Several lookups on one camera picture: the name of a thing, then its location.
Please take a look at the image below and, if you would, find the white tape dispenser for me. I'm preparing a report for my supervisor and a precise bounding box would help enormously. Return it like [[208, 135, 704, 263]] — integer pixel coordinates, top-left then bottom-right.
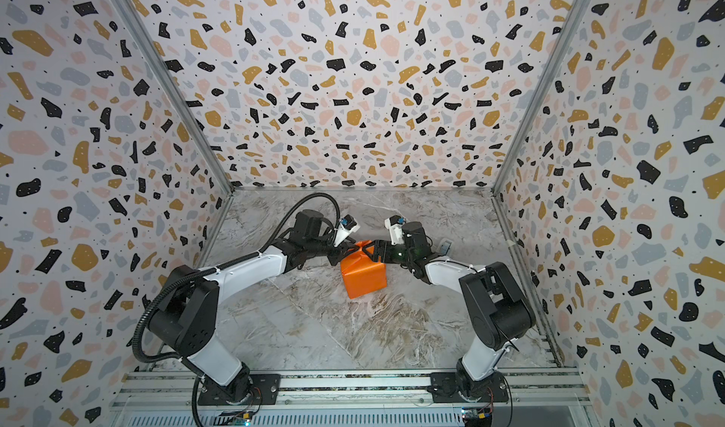
[[439, 240, 452, 255]]

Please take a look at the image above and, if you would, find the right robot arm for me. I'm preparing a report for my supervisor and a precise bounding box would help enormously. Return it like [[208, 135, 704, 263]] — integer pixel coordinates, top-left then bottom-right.
[[361, 216, 535, 387]]

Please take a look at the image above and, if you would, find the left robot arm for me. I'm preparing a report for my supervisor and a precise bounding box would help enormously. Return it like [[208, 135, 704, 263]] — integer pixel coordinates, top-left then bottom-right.
[[132, 209, 360, 387]]

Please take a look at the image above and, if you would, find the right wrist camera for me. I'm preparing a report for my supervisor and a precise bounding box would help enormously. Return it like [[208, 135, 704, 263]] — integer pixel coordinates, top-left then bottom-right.
[[384, 215, 406, 245]]

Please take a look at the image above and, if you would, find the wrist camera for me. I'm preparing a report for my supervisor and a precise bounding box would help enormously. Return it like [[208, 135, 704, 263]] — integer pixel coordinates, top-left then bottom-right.
[[333, 215, 360, 247], [384, 215, 406, 245]]

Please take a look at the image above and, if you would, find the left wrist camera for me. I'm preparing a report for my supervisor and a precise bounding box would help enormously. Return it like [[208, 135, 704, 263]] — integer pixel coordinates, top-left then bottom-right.
[[333, 215, 360, 247]]

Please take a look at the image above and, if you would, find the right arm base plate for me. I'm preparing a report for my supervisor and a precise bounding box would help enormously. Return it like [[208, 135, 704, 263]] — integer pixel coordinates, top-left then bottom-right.
[[427, 372, 509, 404]]

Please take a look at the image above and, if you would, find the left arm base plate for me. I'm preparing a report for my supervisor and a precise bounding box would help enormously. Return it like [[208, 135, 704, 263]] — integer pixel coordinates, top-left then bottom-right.
[[197, 373, 281, 408]]

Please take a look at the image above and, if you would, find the black corrugated cable left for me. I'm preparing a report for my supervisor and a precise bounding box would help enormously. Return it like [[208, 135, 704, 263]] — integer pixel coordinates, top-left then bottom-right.
[[131, 192, 342, 365]]

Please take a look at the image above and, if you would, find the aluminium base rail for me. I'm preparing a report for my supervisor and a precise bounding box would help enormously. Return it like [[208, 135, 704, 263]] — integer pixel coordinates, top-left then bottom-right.
[[110, 368, 598, 426]]

